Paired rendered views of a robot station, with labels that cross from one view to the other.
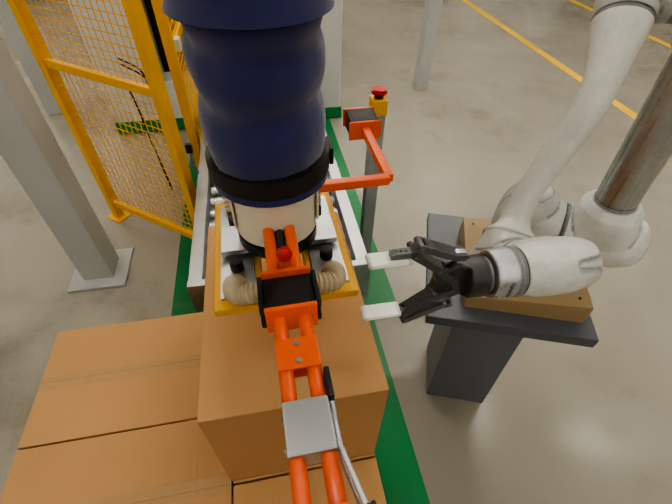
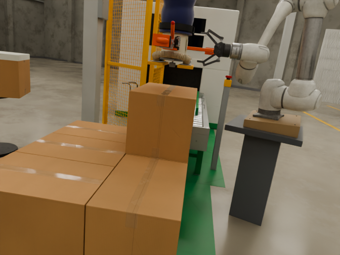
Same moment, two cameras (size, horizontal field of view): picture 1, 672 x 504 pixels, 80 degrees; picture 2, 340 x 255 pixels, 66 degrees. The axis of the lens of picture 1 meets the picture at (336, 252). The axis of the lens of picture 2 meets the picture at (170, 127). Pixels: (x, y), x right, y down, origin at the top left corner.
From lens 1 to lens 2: 131 cm
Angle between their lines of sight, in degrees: 33
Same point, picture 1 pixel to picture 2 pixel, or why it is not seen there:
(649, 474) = not seen: outside the picture
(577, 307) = (292, 126)
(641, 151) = (302, 51)
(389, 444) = (200, 223)
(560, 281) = (252, 49)
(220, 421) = (136, 93)
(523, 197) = not seen: hidden behind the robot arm
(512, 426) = (276, 238)
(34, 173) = (88, 87)
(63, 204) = (91, 103)
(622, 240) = (305, 90)
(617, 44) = (279, 8)
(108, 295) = not seen: hidden behind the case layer
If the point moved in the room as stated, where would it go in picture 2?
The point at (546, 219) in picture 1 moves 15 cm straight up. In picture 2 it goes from (277, 87) to (282, 65)
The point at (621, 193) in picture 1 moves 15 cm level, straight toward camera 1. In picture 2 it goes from (301, 70) to (286, 68)
